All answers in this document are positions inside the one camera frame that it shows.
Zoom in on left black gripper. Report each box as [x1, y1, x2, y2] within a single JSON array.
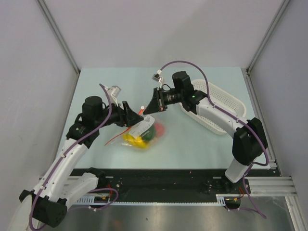
[[95, 100, 143, 128]]

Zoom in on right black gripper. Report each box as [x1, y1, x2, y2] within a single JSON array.
[[144, 88, 183, 115]]

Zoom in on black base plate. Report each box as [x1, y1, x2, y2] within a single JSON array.
[[69, 168, 282, 203]]

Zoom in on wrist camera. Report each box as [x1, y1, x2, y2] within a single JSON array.
[[152, 73, 164, 85], [107, 86, 121, 98]]

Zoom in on green fake pepper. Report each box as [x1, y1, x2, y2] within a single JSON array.
[[141, 125, 155, 142]]

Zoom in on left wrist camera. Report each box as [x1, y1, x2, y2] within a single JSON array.
[[107, 86, 121, 98]]

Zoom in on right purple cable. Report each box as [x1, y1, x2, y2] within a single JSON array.
[[156, 60, 270, 219]]

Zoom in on yellow fake bananas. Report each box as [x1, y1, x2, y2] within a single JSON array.
[[122, 133, 149, 149]]

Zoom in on clear zip top bag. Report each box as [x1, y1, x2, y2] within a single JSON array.
[[105, 115, 166, 150]]

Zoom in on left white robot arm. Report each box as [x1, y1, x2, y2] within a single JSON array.
[[19, 96, 143, 230]]

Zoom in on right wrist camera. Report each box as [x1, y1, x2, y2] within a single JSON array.
[[152, 73, 164, 85]]

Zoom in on white cable duct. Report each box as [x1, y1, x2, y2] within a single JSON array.
[[74, 194, 241, 207]]

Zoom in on aluminium frame rail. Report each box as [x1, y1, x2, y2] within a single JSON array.
[[246, 177, 297, 197]]

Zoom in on purple cable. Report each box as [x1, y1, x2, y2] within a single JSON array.
[[28, 83, 119, 231], [156, 60, 270, 219]]

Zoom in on white perforated plastic basket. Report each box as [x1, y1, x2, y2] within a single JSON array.
[[180, 78, 248, 137]]

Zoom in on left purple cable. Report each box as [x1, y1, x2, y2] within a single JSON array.
[[28, 83, 119, 231]]

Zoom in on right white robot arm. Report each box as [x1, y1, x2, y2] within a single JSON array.
[[144, 71, 268, 193]]

